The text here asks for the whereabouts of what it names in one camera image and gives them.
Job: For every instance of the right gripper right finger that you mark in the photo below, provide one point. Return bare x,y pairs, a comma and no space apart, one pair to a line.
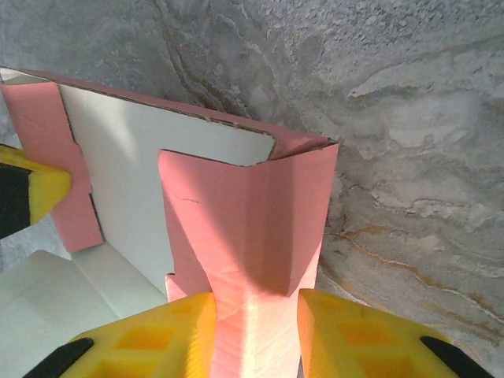
354,346

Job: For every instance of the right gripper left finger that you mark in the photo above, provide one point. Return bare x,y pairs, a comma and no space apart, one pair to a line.
157,346

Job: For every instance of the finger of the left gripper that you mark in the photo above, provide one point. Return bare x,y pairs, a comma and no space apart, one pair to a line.
43,185

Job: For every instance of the pink paper box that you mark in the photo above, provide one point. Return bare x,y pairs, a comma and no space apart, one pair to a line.
244,220

